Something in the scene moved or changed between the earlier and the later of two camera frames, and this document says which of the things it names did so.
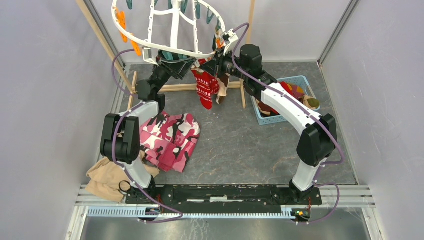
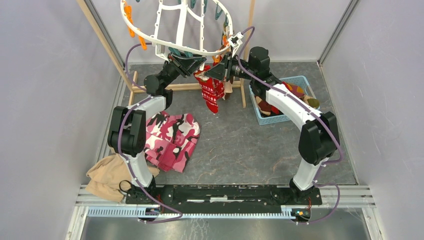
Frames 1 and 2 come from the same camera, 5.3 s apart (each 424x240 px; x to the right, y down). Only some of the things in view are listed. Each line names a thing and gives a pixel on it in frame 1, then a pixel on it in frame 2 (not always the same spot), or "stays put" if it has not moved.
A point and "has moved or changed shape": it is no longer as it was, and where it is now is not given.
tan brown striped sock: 222,89 → 228,87
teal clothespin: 168,55 has moved or changed shape
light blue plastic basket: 302,81 stays put
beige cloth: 109,181 stays put
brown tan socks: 309,102 stays put
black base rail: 151,198 stays put
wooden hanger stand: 132,86 stays put
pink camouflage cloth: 168,140 stays put
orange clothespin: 121,17 → 128,11
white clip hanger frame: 186,26 has moved or changed shape
